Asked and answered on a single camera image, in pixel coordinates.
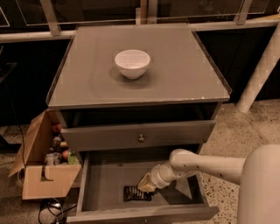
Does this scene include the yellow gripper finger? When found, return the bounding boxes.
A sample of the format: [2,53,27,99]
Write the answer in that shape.
[139,184,156,193]
[137,172,151,188]

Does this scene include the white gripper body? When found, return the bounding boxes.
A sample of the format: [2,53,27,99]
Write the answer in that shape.
[149,167,167,190]

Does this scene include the black rxbar chocolate wrapper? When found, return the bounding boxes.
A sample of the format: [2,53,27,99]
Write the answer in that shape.
[123,185,153,202]

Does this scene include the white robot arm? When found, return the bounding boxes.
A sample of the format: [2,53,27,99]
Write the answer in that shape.
[137,23,280,224]

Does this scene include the grey middle drawer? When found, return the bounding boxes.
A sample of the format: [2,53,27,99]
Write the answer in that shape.
[66,147,219,224]

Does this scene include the grey drawer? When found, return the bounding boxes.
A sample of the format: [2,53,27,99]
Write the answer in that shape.
[61,120,215,151]
[66,147,219,224]

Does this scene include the round metal drawer knob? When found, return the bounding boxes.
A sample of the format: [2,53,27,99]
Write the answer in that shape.
[137,134,145,143]

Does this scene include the grey top drawer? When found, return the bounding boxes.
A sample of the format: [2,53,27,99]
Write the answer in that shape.
[61,120,215,151]

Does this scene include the grey drawer cabinet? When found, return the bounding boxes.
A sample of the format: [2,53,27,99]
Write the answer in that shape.
[45,24,233,224]

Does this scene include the green packet in box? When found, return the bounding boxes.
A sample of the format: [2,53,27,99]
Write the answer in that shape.
[67,151,80,165]

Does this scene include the red apple in box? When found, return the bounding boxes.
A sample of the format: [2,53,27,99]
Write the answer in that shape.
[61,150,69,160]

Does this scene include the silver can in box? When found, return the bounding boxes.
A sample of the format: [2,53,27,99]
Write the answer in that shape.
[45,152,61,165]

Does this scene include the dark bottle in box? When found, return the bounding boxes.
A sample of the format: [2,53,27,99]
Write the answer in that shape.
[52,136,61,152]

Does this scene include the open cardboard box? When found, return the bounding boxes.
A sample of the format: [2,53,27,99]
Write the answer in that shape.
[8,110,81,200]

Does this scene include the red round item in box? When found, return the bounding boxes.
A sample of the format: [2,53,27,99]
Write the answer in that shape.
[52,123,62,133]

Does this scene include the white ceramic bowl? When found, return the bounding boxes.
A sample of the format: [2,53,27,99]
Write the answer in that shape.
[115,49,151,80]

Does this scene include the black floor cables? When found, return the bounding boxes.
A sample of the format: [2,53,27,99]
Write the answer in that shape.
[38,198,78,224]

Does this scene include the metal window rail frame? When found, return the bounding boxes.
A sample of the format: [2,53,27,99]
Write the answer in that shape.
[0,0,280,43]

